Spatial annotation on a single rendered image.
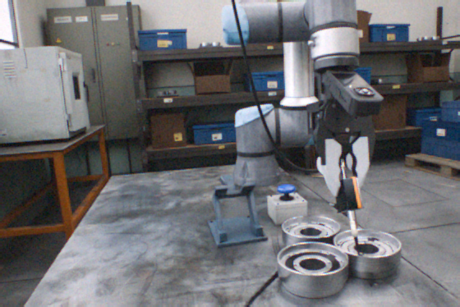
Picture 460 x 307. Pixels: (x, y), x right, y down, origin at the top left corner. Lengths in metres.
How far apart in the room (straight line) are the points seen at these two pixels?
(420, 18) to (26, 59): 4.79
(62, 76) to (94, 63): 1.71
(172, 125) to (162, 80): 0.74
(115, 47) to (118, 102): 0.61
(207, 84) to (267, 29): 3.34
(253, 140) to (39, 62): 1.93
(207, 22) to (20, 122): 2.64
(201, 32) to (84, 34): 1.34
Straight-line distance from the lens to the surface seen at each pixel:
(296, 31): 0.69
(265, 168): 1.07
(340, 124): 0.57
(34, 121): 2.75
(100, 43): 4.38
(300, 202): 0.79
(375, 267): 0.59
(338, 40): 0.58
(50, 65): 2.70
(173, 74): 4.53
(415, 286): 0.60
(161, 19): 4.60
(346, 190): 0.57
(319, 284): 0.53
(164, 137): 4.03
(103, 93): 4.36
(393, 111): 4.81
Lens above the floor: 1.10
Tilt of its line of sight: 11 degrees down
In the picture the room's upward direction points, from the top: 3 degrees counter-clockwise
